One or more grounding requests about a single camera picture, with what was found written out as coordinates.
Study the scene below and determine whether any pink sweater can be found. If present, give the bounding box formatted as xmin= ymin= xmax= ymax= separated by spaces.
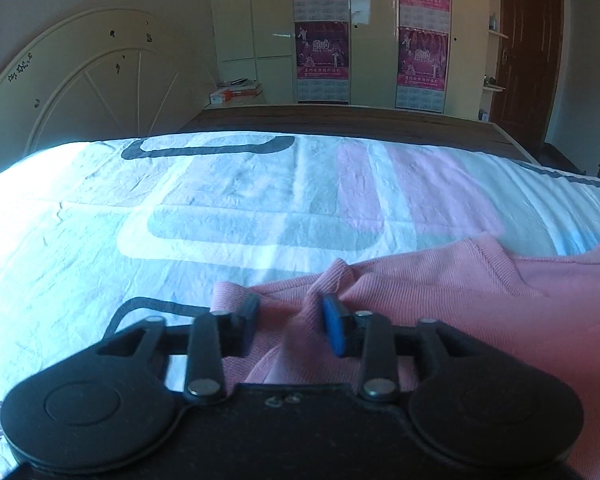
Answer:
xmin=212 ymin=232 xmax=600 ymax=480

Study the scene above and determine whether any corner shelf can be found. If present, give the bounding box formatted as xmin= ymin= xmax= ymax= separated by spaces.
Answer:
xmin=479 ymin=0 xmax=511 ymax=124

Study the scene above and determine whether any wooden bed frame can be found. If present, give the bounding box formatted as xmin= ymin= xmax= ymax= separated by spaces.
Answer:
xmin=179 ymin=104 xmax=540 ymax=163

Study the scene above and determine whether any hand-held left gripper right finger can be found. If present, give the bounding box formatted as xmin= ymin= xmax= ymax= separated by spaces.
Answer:
xmin=321 ymin=293 xmax=481 ymax=404

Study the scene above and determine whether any patterned bedsheet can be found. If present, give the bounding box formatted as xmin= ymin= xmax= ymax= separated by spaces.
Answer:
xmin=0 ymin=130 xmax=600 ymax=471

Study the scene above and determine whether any cream wardrobe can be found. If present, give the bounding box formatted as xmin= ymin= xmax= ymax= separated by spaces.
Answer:
xmin=209 ymin=0 xmax=502 ymax=122

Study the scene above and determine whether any stack of books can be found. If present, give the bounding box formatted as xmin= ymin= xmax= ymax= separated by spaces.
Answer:
xmin=209 ymin=78 xmax=265 ymax=107

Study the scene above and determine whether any white round headboard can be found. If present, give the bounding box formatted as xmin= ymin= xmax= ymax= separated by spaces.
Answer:
xmin=0 ymin=7 xmax=219 ymax=182

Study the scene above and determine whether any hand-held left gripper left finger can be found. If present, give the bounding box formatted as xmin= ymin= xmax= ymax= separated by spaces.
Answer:
xmin=97 ymin=294 xmax=261 ymax=405

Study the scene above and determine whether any brown wooden door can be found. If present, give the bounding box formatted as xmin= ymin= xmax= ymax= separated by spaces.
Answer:
xmin=489 ymin=0 xmax=566 ymax=147

